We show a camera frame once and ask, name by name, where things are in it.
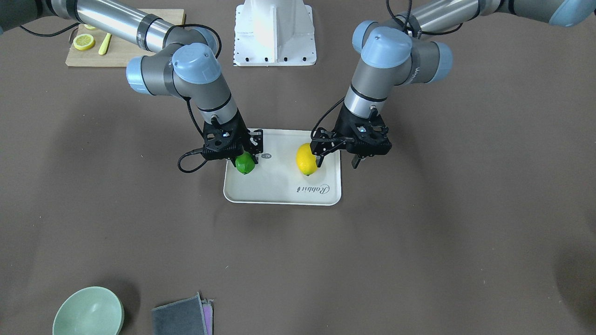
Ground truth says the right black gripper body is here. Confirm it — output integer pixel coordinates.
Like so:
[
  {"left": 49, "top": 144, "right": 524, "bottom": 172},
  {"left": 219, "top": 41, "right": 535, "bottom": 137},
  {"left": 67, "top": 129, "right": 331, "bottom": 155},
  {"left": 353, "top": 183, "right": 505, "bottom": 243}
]
[{"left": 201, "top": 111, "right": 255, "bottom": 161}]

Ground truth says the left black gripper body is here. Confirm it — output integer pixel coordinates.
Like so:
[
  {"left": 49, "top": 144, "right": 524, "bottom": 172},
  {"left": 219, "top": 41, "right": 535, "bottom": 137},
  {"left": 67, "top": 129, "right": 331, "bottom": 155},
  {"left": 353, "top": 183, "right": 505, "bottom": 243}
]
[{"left": 332, "top": 105, "right": 392, "bottom": 158}]

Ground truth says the yellow lemon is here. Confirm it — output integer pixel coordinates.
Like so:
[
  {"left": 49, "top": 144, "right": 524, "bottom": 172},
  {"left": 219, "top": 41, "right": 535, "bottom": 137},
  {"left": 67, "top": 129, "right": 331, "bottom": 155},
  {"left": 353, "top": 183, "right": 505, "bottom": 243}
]
[{"left": 296, "top": 143, "right": 318, "bottom": 176}]

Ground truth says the green lime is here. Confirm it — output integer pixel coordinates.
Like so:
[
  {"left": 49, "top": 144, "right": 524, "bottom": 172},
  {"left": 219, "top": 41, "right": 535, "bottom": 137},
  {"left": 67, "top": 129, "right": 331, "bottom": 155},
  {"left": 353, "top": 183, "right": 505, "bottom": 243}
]
[{"left": 234, "top": 151, "right": 256, "bottom": 174}]

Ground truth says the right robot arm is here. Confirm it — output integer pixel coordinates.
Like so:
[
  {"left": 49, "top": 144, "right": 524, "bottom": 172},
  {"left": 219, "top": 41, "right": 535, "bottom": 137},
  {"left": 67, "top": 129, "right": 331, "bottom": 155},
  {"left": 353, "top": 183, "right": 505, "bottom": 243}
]
[{"left": 0, "top": 0, "right": 263, "bottom": 166}]

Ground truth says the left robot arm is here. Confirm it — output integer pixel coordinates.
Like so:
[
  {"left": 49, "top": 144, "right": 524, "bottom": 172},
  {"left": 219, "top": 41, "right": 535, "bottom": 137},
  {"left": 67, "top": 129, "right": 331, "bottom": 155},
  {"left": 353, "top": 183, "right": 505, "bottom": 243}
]
[{"left": 296, "top": 0, "right": 595, "bottom": 170}]

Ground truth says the white rabbit tray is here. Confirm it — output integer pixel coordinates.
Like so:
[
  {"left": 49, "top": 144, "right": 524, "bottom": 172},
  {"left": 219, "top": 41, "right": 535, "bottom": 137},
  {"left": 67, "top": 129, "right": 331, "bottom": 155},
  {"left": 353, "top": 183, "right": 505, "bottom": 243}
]
[{"left": 223, "top": 129, "right": 341, "bottom": 206}]

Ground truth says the wooden cutting board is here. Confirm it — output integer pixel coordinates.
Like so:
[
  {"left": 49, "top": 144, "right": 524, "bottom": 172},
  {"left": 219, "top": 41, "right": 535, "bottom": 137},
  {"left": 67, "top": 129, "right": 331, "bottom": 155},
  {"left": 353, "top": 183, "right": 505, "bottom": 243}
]
[{"left": 55, "top": 0, "right": 185, "bottom": 67}]

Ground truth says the purple cloth under grey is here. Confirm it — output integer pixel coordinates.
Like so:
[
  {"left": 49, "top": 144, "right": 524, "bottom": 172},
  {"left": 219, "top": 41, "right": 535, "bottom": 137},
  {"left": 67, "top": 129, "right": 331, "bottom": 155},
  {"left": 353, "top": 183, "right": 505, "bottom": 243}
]
[{"left": 201, "top": 299, "right": 214, "bottom": 335}]

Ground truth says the lemon slice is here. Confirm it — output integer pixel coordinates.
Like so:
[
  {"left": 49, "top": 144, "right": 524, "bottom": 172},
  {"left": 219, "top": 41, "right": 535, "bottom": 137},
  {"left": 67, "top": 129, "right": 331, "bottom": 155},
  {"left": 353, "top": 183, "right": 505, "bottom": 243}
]
[{"left": 72, "top": 33, "right": 95, "bottom": 51}]

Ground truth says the grey folded cloth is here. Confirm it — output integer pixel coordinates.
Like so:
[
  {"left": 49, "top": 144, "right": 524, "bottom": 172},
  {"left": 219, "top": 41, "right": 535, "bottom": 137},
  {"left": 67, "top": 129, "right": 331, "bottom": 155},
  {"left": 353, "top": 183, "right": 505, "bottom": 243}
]
[{"left": 151, "top": 294, "right": 206, "bottom": 335}]

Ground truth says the mint green bowl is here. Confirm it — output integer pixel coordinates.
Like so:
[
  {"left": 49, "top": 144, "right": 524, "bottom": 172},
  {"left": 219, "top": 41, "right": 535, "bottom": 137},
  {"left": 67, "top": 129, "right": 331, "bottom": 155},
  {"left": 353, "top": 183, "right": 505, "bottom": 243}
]
[{"left": 52, "top": 286, "right": 125, "bottom": 335}]

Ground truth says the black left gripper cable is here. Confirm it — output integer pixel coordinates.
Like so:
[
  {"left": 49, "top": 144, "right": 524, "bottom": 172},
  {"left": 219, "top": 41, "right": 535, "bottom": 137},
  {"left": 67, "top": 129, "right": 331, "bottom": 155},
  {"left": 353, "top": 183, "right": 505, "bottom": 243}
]
[{"left": 310, "top": 95, "right": 346, "bottom": 145}]

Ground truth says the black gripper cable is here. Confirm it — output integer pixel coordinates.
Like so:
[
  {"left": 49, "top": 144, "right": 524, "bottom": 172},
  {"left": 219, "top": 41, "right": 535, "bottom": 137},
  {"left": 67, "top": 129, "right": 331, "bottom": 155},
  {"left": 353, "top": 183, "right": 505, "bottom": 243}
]
[
  {"left": 177, "top": 23, "right": 223, "bottom": 174},
  {"left": 310, "top": 95, "right": 346, "bottom": 145}
]

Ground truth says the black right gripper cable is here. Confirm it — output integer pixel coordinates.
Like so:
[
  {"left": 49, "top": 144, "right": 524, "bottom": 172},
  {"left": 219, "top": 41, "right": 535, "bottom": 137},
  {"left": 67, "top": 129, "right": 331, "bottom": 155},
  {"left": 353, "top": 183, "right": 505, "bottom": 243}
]
[{"left": 177, "top": 23, "right": 223, "bottom": 174}]

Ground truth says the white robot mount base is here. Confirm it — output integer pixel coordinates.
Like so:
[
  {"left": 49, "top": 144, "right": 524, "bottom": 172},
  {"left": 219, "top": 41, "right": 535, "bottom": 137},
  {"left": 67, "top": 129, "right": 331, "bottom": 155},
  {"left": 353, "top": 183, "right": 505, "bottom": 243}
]
[{"left": 233, "top": 0, "right": 317, "bottom": 67}]

